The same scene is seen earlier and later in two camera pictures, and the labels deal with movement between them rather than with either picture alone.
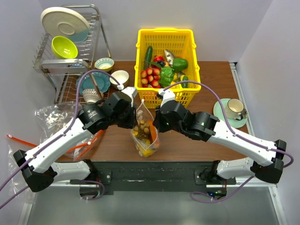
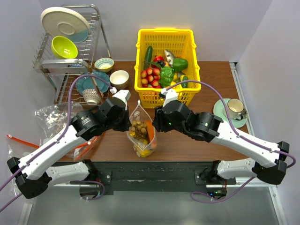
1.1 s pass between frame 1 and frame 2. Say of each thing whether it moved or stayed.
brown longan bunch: stayed
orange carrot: moved
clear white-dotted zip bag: stayed
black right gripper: stayed
